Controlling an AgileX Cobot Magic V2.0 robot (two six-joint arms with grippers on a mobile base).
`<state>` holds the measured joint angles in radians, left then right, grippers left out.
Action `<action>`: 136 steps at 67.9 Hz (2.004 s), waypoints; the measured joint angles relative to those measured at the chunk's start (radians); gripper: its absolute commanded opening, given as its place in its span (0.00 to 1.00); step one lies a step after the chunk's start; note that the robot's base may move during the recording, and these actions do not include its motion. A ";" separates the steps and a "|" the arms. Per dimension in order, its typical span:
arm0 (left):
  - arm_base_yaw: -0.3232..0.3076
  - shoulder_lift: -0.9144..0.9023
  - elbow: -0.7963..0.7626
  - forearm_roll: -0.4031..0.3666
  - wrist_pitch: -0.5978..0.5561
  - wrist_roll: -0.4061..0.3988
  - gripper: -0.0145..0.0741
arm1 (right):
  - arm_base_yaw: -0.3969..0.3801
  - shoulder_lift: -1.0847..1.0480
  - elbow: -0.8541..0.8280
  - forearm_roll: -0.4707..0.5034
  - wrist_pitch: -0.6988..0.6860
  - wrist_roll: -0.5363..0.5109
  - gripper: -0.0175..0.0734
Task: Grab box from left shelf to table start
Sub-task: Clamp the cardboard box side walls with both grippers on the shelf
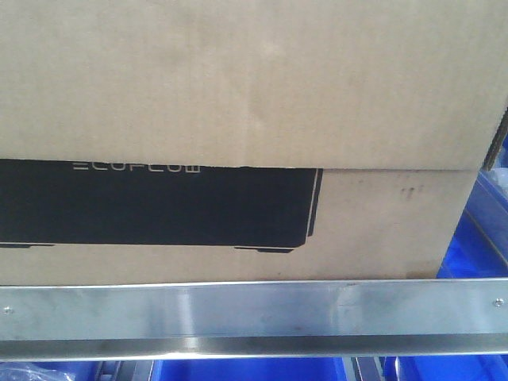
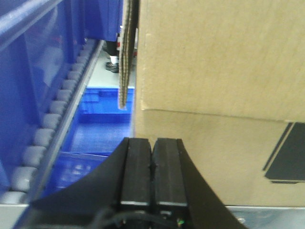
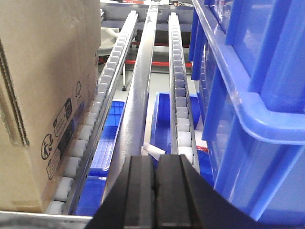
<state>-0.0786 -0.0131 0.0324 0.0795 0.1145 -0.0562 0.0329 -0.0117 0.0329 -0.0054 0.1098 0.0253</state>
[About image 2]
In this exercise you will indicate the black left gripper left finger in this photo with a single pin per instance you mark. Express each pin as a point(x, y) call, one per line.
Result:
point(115, 195)

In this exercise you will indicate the brown cardboard box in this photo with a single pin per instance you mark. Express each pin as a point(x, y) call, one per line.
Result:
point(228, 78)

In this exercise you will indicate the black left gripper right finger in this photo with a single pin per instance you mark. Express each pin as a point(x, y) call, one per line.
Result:
point(181, 190)

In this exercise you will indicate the blue plastic bin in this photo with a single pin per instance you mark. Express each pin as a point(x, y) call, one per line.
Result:
point(98, 126)

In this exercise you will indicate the blue plastic crate left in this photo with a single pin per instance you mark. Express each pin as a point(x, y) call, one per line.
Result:
point(39, 42)

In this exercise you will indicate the person's leg with shoe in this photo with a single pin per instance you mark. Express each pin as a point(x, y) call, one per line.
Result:
point(111, 49)

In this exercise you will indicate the grey roller conveyor track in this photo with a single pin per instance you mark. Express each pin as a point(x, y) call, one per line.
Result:
point(27, 160)

